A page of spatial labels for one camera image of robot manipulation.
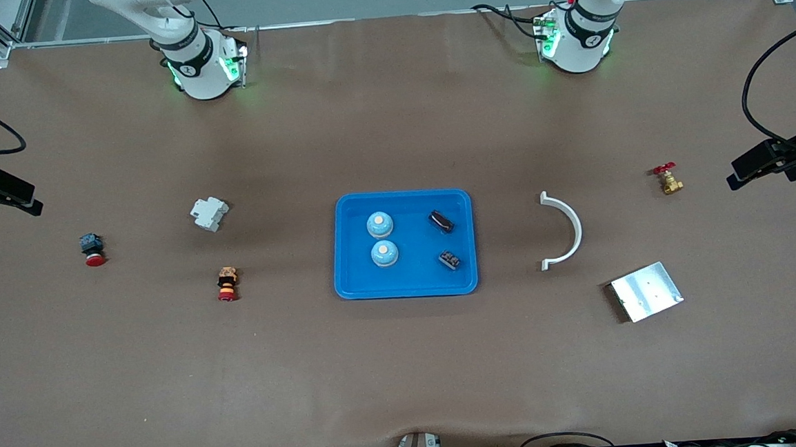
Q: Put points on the dark brown electrolytic capacitor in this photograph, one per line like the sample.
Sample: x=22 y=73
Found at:
x=441 y=222

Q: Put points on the light blue call bell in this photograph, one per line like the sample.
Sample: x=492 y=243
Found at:
x=379 y=226
x=385 y=255

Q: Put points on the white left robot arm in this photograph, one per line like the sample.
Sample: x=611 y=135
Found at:
x=584 y=46

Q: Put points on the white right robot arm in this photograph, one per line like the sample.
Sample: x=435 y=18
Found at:
x=198 y=70

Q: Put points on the blue plastic tray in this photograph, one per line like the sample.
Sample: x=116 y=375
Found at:
x=415 y=278

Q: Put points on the red push button blue block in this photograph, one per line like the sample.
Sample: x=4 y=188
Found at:
x=91 y=243

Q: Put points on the silver metal plate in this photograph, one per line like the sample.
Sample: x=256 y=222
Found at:
x=646 y=291

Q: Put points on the white circuit breaker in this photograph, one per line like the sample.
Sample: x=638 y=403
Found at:
x=208 y=213

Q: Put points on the red yellow emergency stop button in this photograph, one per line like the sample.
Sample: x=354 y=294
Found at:
x=227 y=282

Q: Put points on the brown paper table cover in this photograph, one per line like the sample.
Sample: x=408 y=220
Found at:
x=406 y=361

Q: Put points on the white curved plastic bracket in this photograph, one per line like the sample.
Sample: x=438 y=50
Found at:
x=579 y=230

